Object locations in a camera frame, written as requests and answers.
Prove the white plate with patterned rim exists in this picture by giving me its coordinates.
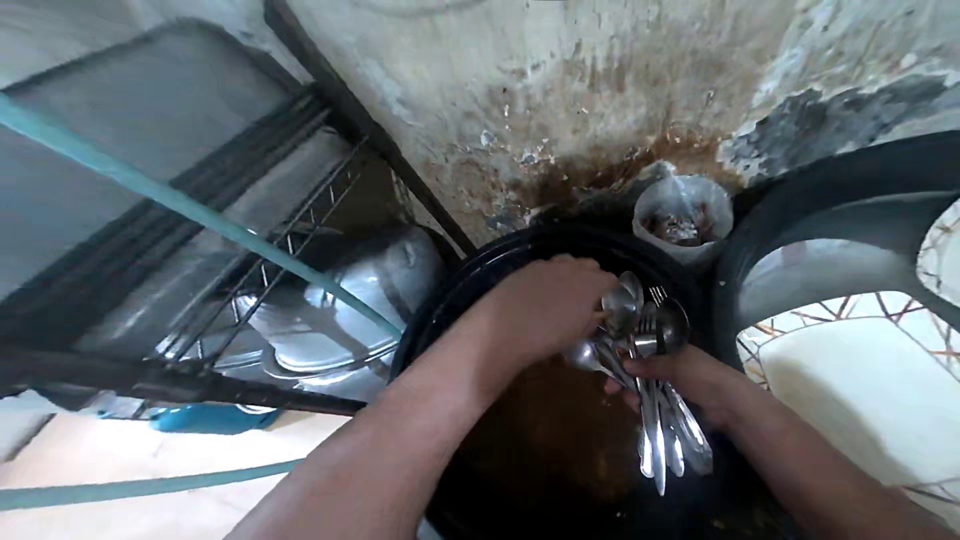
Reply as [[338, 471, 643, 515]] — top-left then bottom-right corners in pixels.
[[735, 291, 960, 519], [916, 196, 960, 309]]

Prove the person's right forearm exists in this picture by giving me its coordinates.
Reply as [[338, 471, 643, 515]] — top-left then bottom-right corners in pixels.
[[720, 375, 960, 540]]

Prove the green hose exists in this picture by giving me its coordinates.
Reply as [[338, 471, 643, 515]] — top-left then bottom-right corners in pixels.
[[0, 458, 306, 513], [0, 91, 405, 343]]

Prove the dark metal rack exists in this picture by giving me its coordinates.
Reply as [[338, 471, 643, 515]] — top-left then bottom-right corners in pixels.
[[0, 0, 478, 416]]

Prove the round silver metal lid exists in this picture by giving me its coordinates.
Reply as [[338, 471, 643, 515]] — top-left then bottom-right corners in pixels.
[[261, 339, 400, 387]]

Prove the large silver metal pot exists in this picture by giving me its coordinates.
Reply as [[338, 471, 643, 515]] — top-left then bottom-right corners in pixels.
[[234, 225, 448, 376]]

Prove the round black tub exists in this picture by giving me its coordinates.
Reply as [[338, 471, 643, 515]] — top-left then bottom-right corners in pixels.
[[389, 223, 805, 540]]

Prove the blue plastic basin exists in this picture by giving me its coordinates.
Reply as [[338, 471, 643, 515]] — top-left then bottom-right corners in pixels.
[[148, 403, 283, 436]]

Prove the person's right hand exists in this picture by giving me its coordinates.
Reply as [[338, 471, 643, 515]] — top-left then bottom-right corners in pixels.
[[603, 344, 751, 433]]

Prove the person's left forearm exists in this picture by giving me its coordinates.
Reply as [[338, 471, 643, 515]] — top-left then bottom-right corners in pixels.
[[223, 300, 530, 540]]

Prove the bundle of metal cutlery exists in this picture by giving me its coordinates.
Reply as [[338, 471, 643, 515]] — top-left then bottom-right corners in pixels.
[[567, 270, 714, 497]]

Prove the translucent plastic container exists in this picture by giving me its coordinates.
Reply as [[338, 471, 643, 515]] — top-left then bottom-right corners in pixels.
[[632, 162, 735, 265]]

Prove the person's left hand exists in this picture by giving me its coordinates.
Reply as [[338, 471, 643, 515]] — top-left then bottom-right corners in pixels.
[[480, 253, 621, 370]]

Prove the dark grey tub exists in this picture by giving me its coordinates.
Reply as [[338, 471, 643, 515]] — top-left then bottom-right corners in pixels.
[[711, 130, 960, 391]]

